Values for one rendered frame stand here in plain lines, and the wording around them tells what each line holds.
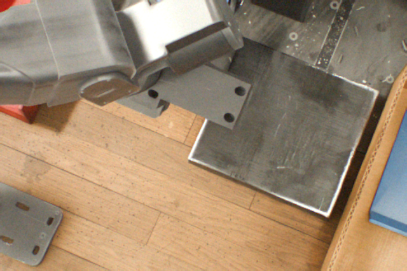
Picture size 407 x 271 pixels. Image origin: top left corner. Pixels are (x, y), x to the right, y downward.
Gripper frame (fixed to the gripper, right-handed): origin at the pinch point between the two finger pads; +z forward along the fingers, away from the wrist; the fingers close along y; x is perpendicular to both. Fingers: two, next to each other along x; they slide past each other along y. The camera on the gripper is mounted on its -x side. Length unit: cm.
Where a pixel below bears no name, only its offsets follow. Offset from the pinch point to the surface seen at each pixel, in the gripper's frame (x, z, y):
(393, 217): -29.3, 7.9, -8.2
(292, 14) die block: -9.7, 15.1, 7.8
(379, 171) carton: -26.0, 10.1, -4.5
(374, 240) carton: -28.3, 6.9, -11.2
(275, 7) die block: -7.7, 15.1, 7.8
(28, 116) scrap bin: 12.5, 3.7, -13.2
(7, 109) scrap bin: 14.9, 3.3, -13.4
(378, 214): -27.5, 7.4, -8.5
